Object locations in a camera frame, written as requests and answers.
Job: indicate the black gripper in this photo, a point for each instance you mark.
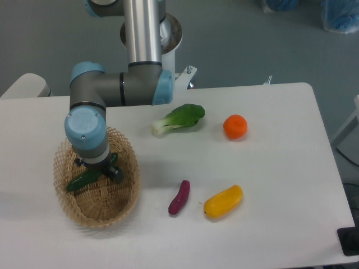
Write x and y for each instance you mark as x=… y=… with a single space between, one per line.
x=103 y=165

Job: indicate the dark green cucumber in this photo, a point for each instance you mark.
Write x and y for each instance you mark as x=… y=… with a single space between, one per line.
x=87 y=177

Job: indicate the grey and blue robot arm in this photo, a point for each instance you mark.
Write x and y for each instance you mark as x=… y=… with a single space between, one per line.
x=92 y=90

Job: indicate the woven wicker basket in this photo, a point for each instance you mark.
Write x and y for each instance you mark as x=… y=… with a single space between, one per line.
x=103 y=202

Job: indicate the purple sweet potato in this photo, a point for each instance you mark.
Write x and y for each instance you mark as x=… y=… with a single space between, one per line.
x=180 y=199

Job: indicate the green bok choy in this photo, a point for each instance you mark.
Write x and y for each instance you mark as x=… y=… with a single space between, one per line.
x=186 y=115

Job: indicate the yellow bell pepper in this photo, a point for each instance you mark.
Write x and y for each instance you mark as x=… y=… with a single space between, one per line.
x=223 y=202

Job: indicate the white chair backrest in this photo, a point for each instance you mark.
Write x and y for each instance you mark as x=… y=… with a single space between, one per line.
x=28 y=85

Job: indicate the orange tangerine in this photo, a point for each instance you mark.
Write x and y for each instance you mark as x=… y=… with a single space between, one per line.
x=235 y=126

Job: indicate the blue plastic bag left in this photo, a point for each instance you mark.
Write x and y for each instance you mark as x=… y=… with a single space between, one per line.
x=279 y=5

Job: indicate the blue plastic bag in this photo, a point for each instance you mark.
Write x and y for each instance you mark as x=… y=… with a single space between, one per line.
x=340 y=16
x=279 y=5

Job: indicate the black device at table edge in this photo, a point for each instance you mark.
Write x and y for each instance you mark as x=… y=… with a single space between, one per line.
x=348 y=238

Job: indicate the blue plastic bag right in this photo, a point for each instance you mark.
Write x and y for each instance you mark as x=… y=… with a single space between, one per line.
x=340 y=16

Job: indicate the white furniture frame right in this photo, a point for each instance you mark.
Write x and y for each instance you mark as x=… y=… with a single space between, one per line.
x=347 y=127

